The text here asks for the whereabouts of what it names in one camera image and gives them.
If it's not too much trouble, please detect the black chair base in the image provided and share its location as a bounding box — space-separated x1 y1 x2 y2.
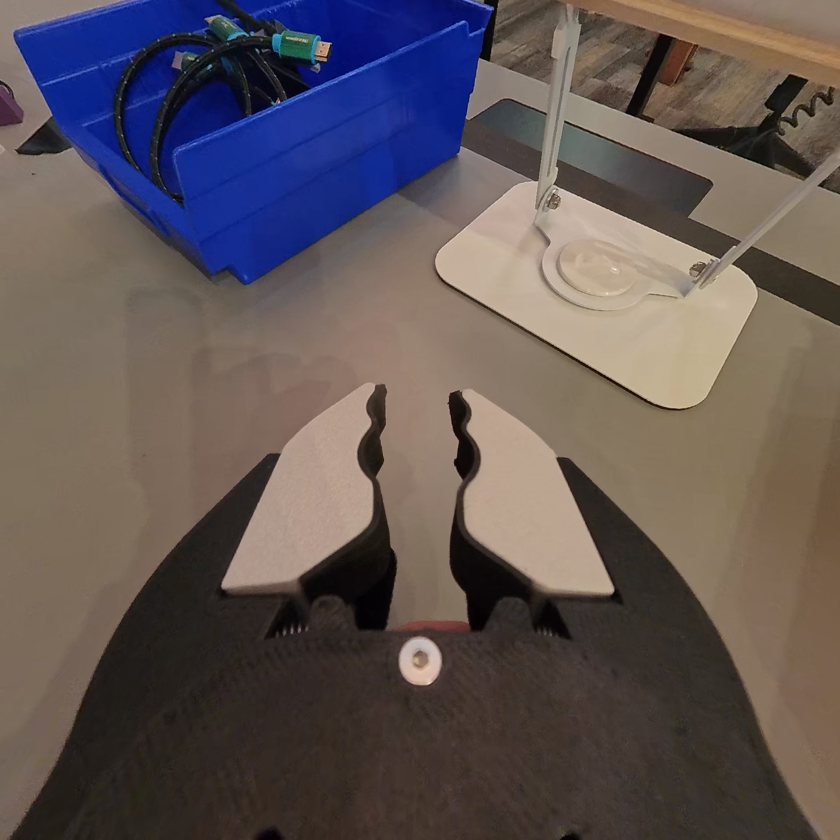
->
679 73 840 179

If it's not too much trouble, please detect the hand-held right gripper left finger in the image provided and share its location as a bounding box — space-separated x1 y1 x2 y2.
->
220 382 398 632

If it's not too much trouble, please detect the blue plastic bin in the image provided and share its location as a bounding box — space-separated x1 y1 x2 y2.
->
13 0 494 286

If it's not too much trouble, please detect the black table leg frame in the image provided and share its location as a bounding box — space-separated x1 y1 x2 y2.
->
625 33 677 118

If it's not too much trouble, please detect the white metal stand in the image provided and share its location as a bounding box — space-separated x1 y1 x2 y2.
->
434 0 840 411

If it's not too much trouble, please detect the black coiled cable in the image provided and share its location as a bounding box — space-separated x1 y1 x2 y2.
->
781 88 836 139

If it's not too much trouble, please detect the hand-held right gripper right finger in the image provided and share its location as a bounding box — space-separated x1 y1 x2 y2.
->
448 388 616 632

